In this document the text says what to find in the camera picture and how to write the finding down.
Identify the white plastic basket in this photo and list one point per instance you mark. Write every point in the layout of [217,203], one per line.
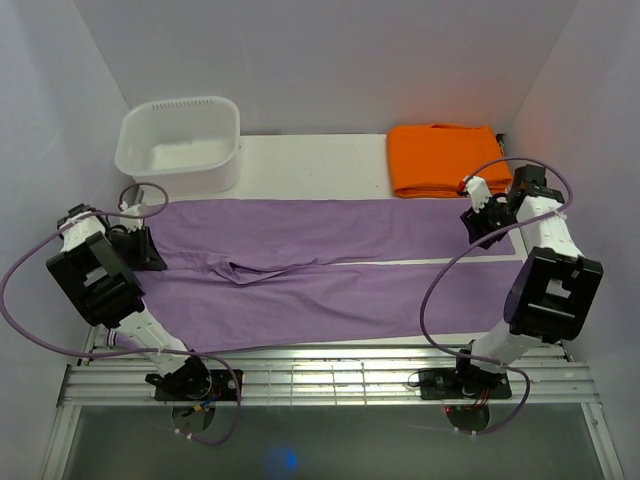
[188,146]

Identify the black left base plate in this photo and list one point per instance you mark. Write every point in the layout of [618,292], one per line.
[218,385]

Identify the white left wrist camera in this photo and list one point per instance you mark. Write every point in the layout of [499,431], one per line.
[133,215]

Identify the folded orange trousers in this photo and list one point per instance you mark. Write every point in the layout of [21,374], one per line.
[429,161]

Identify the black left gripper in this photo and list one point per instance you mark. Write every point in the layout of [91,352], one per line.
[147,257]

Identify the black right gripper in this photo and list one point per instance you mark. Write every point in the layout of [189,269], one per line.
[474,222]

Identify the aluminium frame rail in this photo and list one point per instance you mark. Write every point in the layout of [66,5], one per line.
[344,374]

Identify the purple trousers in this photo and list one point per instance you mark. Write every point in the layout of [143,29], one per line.
[254,273]

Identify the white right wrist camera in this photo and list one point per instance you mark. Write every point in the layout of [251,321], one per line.
[477,190]

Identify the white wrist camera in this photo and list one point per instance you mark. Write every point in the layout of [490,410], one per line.
[477,190]
[133,215]

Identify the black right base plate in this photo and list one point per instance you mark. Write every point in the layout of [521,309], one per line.
[449,384]

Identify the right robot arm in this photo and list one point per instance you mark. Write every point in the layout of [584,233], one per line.
[552,293]

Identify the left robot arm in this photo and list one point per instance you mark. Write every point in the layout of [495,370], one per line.
[96,269]

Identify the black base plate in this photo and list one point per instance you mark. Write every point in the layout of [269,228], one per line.
[449,384]
[218,385]

